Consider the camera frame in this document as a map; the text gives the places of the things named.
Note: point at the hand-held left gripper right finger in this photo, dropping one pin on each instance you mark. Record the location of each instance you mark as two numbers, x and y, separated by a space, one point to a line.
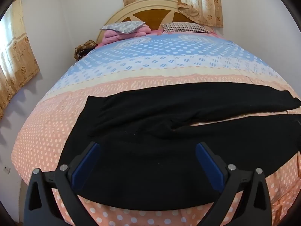
209 167

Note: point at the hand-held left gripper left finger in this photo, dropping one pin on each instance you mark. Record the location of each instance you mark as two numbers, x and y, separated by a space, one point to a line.
85 167

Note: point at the white wall socket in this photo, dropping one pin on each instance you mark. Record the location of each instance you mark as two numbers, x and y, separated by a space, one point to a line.
6 169

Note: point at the grey patterned pillow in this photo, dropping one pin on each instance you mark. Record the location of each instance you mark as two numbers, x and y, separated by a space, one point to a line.
124 27

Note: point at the beige floral window curtain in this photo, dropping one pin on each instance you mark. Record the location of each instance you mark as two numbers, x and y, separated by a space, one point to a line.
207 4
18 58

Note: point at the black pants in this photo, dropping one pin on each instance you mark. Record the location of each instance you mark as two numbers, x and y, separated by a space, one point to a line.
152 157

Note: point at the pink folded blanket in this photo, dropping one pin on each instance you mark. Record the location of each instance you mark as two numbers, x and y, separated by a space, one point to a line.
112 37

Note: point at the polka dot bed quilt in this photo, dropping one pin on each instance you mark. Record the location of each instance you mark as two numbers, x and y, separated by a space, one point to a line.
141 70

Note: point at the wooden bed headboard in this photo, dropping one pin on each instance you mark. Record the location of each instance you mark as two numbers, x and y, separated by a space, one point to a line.
150 16

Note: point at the striped pillow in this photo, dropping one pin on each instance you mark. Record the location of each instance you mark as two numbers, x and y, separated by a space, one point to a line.
185 27

